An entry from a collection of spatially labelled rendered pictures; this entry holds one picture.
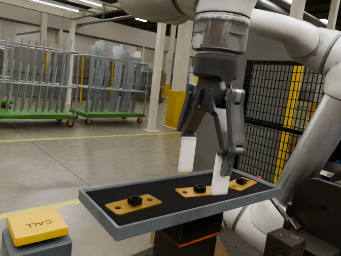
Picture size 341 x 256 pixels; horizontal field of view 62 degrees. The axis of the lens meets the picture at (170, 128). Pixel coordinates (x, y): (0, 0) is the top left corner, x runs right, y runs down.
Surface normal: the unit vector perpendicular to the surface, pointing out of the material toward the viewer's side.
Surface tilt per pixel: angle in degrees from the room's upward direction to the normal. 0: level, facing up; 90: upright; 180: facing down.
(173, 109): 90
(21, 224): 0
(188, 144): 90
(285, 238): 0
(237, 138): 72
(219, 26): 90
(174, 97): 90
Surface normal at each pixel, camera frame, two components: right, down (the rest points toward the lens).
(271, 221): -0.56, 0.04
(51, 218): 0.11, -0.98
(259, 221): -0.67, -0.11
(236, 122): 0.45, -0.12
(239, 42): 0.44, 0.19
